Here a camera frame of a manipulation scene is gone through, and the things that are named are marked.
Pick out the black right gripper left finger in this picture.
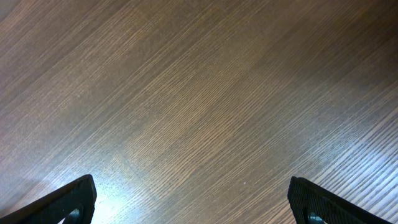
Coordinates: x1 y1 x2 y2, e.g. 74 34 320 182
1 174 97 224

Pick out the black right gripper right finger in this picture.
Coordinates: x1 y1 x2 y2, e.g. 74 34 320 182
287 176 391 224

